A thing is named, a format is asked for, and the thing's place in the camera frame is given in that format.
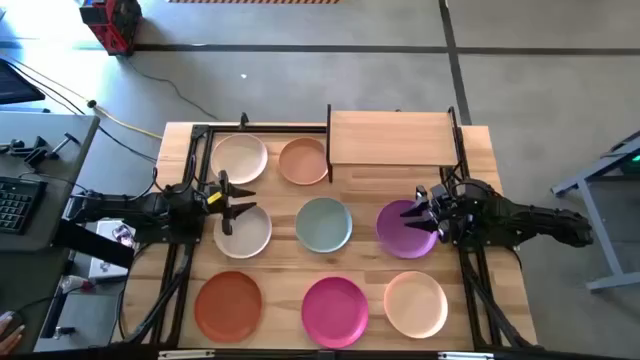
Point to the clear bottle with red cap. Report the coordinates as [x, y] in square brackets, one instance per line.
[75, 284]

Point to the wooden shelf with black legs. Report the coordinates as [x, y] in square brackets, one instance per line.
[390, 137]

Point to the cream white plate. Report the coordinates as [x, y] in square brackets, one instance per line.
[240, 158]

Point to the beige grey plate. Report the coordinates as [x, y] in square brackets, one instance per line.
[245, 239]

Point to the small black frame knob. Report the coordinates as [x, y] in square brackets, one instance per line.
[244, 120]

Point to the black keyboard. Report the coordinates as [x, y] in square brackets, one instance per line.
[17, 205]

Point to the magenta plate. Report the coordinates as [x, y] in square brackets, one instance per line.
[335, 312]

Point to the tan orange plate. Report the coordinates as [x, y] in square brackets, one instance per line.
[303, 161]

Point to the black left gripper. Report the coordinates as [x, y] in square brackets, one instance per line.
[217, 197]

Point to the rust orange plate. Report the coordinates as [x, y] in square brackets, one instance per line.
[228, 306]

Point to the black computer monitor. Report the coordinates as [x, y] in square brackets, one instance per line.
[15, 85]

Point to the grey desk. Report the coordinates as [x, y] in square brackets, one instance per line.
[65, 200]

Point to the black diagonal bar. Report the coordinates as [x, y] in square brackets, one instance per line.
[95, 245]

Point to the black aluminium table frame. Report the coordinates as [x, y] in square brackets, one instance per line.
[270, 129]

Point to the light peach plate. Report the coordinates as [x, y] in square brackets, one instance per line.
[415, 304]

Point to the person's hand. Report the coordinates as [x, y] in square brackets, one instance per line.
[10, 336]

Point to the white box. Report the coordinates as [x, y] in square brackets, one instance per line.
[107, 262]

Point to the black desk clamp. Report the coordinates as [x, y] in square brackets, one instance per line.
[32, 150]

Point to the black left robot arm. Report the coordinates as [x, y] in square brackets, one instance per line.
[125, 207]

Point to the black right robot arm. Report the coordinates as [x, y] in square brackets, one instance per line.
[540, 222]

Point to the silver metal bracket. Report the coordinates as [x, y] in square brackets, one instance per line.
[185, 354]
[465, 356]

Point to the blue grey table frame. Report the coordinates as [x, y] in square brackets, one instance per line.
[597, 210]

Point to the teal plate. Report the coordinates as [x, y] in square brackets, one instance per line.
[323, 224]

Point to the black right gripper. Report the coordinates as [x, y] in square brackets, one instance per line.
[440, 210]

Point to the red and black machine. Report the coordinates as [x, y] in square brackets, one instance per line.
[112, 22]

